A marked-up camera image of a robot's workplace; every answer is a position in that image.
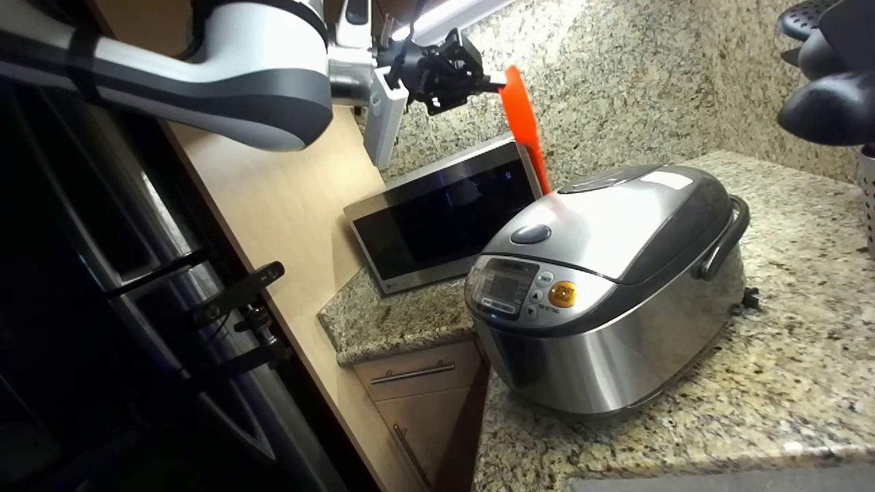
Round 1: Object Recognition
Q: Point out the orange ladle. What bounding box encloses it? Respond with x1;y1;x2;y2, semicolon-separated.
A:
497;65;551;195

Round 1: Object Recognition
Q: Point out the wooden cabinet side panel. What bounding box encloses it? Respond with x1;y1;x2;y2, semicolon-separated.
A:
165;101;427;492

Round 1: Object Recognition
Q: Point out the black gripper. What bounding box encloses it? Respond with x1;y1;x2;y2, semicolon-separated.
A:
390;31;491;114

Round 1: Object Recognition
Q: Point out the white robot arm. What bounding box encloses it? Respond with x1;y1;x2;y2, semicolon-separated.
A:
0;0;500;154

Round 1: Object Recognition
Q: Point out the black slotted spatula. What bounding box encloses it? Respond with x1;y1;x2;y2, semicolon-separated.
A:
773;0;843;42

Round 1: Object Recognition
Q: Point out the black refrigerator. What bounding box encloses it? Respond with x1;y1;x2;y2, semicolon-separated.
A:
0;81;374;492

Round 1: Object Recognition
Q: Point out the black spoon utensil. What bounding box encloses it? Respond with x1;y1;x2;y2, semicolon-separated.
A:
777;72;875;146

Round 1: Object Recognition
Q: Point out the metal utensil holder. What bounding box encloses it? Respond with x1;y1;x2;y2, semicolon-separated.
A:
856;146;875;261

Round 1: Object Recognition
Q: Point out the wooden base cabinet drawer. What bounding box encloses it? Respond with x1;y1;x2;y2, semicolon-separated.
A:
355;343;487;492

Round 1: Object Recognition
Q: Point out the stainless steel rice cooker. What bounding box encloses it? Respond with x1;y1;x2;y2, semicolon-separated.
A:
464;166;748;416

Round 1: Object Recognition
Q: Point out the black toaster oven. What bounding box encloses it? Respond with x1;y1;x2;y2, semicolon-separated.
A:
345;135;541;296

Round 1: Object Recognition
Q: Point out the under-cabinet light strip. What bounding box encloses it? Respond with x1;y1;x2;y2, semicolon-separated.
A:
390;0;510;47

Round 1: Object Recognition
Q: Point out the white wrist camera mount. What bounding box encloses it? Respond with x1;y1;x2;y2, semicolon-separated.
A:
329;45;408;169

